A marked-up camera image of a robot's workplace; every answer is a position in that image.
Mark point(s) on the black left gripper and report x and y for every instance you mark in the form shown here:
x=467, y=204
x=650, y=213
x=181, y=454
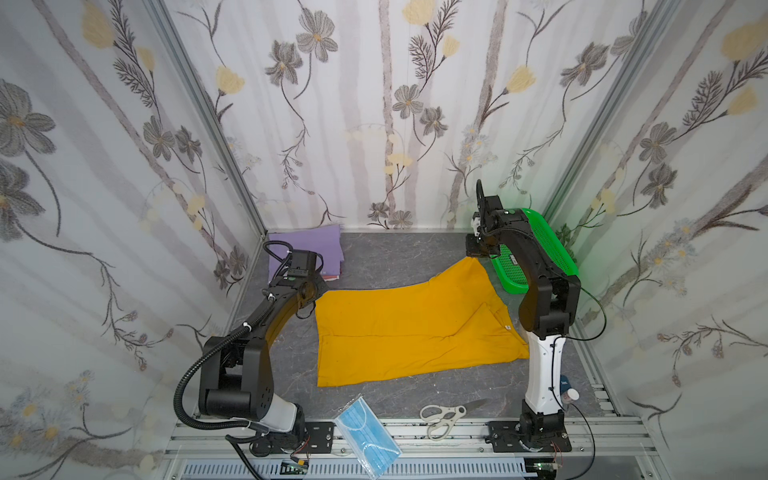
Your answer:
x=302, y=287

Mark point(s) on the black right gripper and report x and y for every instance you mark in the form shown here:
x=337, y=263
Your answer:
x=480, y=243

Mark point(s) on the yellow t-shirt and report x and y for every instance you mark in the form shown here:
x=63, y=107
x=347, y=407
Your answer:
x=455, y=320

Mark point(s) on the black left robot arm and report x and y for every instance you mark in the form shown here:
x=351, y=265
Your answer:
x=232, y=385

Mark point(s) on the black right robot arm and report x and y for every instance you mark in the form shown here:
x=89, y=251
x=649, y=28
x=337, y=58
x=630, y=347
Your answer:
x=546, y=313

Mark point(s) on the green plastic basket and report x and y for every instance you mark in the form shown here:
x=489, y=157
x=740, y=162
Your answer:
x=530, y=248

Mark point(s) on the folded purple t-shirt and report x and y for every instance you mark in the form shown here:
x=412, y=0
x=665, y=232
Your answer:
x=325, y=240

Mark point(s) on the blue face mask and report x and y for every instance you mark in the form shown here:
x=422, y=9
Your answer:
x=367, y=437

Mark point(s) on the small blue box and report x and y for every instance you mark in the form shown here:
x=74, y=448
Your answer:
x=565, y=384

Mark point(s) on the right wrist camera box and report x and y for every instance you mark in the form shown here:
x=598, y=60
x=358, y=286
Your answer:
x=476, y=223

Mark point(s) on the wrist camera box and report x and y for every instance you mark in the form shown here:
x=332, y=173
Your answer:
x=476, y=223
x=302, y=264

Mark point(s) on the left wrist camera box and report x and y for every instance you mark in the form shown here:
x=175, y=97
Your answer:
x=302, y=264

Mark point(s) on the white handled scissors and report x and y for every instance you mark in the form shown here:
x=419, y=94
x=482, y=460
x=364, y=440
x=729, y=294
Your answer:
x=440, y=420

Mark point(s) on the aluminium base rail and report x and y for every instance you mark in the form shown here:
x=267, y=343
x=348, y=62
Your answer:
x=592, y=448

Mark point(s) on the aluminium corner post right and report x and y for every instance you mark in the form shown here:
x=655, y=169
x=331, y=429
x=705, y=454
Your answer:
x=649, y=36

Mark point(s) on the aluminium corner post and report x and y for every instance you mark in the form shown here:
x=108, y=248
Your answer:
x=649, y=36
x=164, y=26

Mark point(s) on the aluminium corner post left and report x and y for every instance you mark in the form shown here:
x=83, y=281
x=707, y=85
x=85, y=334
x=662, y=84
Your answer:
x=164, y=26

